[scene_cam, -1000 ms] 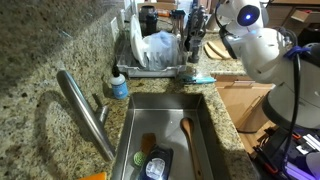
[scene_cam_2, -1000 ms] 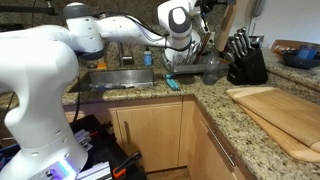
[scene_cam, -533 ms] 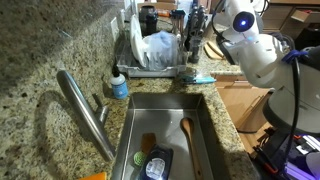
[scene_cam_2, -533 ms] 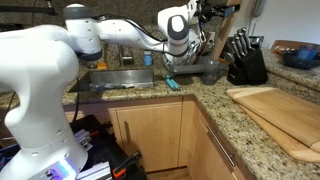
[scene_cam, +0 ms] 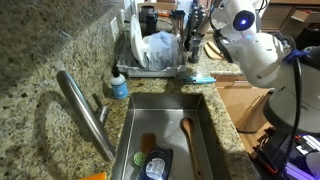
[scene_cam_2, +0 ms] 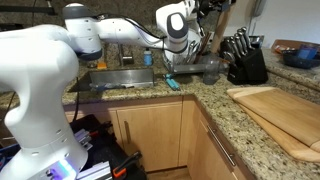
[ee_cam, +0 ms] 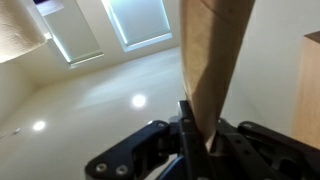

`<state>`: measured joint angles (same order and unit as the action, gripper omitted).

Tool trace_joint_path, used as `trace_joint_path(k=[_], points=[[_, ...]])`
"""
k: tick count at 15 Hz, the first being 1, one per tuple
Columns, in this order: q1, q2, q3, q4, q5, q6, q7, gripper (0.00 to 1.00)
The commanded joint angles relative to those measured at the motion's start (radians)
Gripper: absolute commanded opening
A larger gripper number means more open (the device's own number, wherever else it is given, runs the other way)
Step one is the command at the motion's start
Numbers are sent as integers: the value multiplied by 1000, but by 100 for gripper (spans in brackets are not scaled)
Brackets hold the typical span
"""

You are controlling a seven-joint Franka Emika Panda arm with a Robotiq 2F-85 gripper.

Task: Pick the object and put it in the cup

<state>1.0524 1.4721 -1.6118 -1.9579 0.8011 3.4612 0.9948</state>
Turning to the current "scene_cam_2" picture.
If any curved steel faucet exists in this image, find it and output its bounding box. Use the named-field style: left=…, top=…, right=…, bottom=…
left=116, top=44, right=135, bottom=66

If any black clamp orange handle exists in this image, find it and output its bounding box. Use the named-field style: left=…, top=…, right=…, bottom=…
left=111, top=150, right=143, bottom=179

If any steel knife black handle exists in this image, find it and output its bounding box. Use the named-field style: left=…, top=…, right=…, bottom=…
left=222, top=50, right=236, bottom=65
left=234, top=32, right=246, bottom=54
left=240, top=26, right=252, bottom=51
left=228, top=37, right=240, bottom=58

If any black knife block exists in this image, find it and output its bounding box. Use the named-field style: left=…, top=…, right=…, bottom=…
left=226, top=48, right=269, bottom=86

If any black clamp red tip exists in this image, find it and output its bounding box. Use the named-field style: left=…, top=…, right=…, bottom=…
left=88, top=120, right=113, bottom=138

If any aluminium extrusion bar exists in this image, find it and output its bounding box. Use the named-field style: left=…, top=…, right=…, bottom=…
left=76, top=161, right=113, bottom=180

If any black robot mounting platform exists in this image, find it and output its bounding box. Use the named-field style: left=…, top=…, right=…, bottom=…
left=68, top=114, right=148, bottom=180

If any grey dish rack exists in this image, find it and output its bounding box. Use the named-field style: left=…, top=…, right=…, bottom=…
left=162, top=49, right=210, bottom=75

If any blue box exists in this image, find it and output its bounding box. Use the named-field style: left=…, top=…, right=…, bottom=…
left=296, top=44, right=318, bottom=61

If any dark wooden utensil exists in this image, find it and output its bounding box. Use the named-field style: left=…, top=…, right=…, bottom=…
left=199, top=31, right=212, bottom=57

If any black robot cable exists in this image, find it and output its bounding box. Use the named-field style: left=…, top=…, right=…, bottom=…
left=95, top=13, right=168, bottom=44

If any steel spoon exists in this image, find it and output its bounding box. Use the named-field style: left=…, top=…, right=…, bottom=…
left=187, top=40, right=200, bottom=65

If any stainless steel sink basin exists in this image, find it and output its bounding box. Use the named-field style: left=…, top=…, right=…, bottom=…
left=68, top=68, right=155, bottom=94

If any clear grey cup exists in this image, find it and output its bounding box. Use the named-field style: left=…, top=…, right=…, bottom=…
left=202, top=53, right=222, bottom=86

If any large wooden cutting board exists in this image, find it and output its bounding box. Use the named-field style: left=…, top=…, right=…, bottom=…
left=226, top=86, right=320, bottom=154

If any metal drawer handle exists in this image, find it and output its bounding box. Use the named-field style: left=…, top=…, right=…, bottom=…
left=206, top=124, right=237, bottom=168

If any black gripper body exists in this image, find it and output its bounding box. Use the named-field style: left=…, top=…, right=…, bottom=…
left=199, top=0, right=222, bottom=13

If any blue soap dispenser bottle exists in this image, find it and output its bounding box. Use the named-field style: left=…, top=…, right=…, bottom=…
left=143, top=47, right=154, bottom=67

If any dark blue bowl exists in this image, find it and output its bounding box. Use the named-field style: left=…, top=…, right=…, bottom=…
left=283, top=49, right=320, bottom=70

